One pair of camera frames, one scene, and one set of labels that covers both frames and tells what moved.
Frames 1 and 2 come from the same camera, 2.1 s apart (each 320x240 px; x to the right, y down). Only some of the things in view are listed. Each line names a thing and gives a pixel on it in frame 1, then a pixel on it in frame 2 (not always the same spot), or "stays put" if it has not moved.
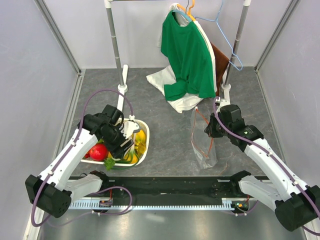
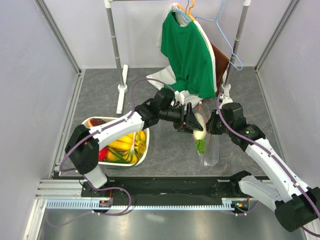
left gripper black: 117,151 -> 190,120
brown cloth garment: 221,62 stays put
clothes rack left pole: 122,88 stays put
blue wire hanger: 225,36 stays put
